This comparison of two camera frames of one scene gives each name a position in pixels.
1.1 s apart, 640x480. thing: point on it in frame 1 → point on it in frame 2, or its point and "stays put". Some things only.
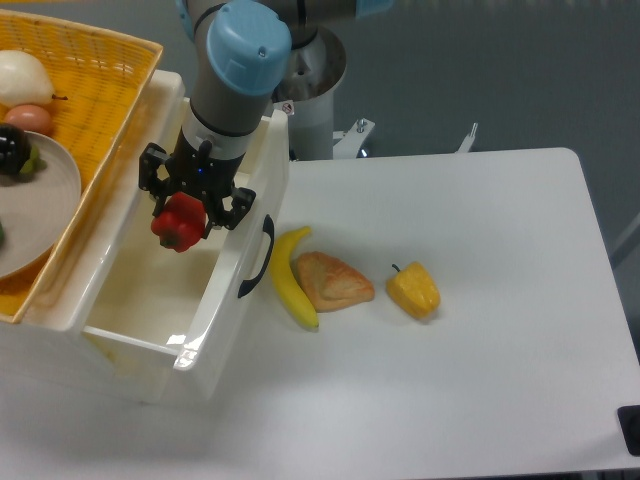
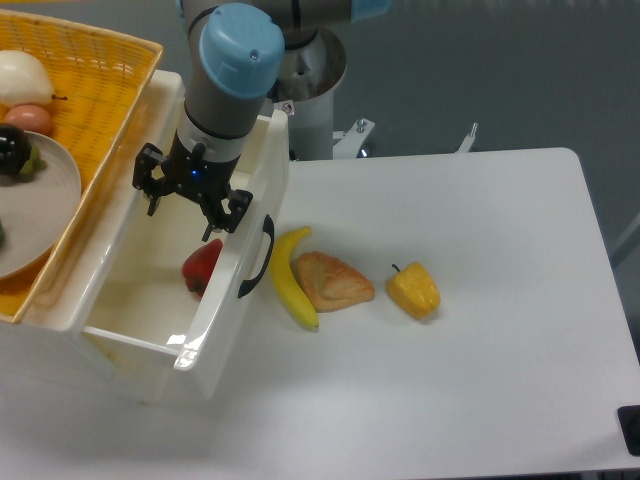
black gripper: x=198 y=175 stays put
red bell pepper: x=181 y=223 → x=199 y=265
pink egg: x=30 y=118 stays put
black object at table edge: x=629 y=422 stays put
